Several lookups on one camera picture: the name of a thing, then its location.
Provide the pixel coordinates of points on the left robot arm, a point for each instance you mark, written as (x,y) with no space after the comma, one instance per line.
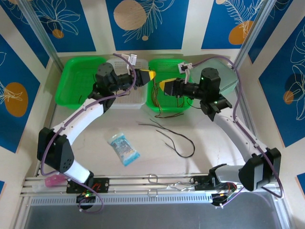
(81,117)

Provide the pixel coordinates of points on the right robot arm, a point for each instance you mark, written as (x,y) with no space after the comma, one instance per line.
(233,133)

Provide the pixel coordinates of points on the green plastic basket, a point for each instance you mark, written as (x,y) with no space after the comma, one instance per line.
(74,81)
(166,69)

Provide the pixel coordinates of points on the white plastic basket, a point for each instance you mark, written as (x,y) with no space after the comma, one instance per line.
(119,65)

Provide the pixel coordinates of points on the blue snack packet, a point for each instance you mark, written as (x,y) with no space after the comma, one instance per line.
(124,149)

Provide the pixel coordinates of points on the pink plastic packet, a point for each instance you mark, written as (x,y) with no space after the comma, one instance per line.
(54,180)

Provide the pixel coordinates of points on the grey metal sheet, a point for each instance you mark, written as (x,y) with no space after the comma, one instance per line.
(152,218)

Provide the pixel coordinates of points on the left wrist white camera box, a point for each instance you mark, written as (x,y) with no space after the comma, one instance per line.
(131,62)

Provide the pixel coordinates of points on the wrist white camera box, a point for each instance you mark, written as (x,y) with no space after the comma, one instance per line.
(186,69)
(131,62)

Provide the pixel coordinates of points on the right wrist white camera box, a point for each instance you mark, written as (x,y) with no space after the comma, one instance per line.
(186,69)

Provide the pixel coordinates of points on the aluminium frame post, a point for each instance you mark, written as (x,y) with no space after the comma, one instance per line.
(39,31)
(252,33)

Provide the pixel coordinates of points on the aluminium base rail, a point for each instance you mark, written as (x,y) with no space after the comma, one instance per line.
(133,184)

